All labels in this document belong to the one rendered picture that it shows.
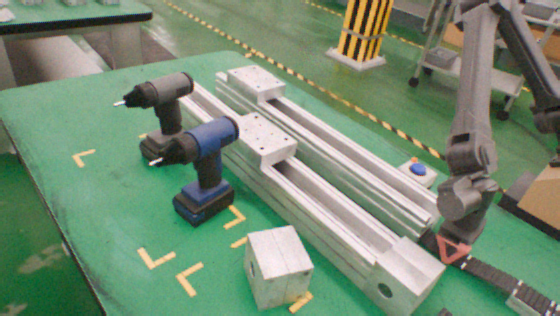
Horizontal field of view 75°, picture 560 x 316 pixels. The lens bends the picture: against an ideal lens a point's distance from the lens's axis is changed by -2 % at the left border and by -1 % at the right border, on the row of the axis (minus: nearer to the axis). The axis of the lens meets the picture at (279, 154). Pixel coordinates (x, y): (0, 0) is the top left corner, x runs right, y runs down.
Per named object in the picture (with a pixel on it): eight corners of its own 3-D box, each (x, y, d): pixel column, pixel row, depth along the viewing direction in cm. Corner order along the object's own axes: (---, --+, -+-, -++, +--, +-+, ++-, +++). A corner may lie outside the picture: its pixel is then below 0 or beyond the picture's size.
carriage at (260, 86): (283, 103, 117) (286, 84, 113) (256, 111, 110) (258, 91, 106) (252, 83, 126) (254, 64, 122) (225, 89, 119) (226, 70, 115)
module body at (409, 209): (434, 227, 88) (448, 201, 83) (412, 246, 82) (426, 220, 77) (237, 90, 133) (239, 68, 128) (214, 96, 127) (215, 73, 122)
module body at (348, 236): (390, 265, 77) (403, 239, 72) (361, 290, 71) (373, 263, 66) (191, 101, 121) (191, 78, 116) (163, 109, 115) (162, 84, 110)
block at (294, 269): (316, 295, 69) (326, 264, 63) (258, 311, 65) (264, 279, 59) (296, 254, 76) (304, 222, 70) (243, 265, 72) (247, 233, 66)
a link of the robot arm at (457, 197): (494, 141, 69) (453, 148, 76) (459, 154, 63) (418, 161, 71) (511, 201, 69) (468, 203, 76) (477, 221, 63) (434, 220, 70)
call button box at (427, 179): (429, 190, 100) (438, 172, 96) (411, 204, 94) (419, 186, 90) (405, 174, 104) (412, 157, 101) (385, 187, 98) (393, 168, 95)
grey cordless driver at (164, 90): (197, 150, 100) (198, 76, 88) (133, 181, 87) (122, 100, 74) (180, 138, 104) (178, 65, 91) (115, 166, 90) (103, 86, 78)
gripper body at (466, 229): (437, 232, 76) (448, 204, 72) (455, 211, 82) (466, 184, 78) (468, 249, 72) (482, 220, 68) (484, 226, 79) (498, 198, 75)
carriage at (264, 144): (293, 163, 92) (297, 141, 88) (259, 179, 85) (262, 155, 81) (253, 133, 100) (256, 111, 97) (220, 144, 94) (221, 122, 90)
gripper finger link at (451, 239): (425, 258, 80) (438, 226, 75) (438, 243, 85) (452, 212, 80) (456, 277, 76) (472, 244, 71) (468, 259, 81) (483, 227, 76)
